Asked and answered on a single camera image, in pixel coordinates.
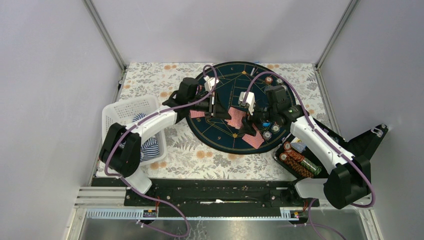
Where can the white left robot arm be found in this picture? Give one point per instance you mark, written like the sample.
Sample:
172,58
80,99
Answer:
123,163

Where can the white plastic laundry basket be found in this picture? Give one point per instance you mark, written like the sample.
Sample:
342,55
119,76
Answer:
124,111

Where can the black poker chip case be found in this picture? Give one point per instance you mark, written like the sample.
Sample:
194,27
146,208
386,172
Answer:
365,144

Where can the round dark poker mat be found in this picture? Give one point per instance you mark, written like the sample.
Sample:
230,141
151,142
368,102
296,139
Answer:
235,77

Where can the grey chip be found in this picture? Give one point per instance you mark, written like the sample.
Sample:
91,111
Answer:
267,135

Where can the blue chip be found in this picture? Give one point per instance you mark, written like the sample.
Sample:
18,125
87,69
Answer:
279,81
275,129

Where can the red chip rows in case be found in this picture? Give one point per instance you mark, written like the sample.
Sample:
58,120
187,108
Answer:
298,163

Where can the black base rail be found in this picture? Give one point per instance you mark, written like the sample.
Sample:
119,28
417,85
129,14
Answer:
217,198

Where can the red card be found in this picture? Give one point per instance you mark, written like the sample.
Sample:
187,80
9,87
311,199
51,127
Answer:
254,141
196,114

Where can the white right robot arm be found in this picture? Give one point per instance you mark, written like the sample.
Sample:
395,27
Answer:
349,176

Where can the playing card deck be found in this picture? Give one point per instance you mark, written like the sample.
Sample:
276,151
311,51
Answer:
298,145

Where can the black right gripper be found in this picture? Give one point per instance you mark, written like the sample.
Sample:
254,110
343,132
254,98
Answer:
247,128

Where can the blue white striped cloth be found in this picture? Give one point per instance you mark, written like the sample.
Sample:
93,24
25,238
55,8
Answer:
150,148

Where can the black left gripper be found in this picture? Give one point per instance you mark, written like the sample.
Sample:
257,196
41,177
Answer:
214,109

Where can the pink sponge block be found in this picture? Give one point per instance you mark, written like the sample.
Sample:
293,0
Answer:
236,118

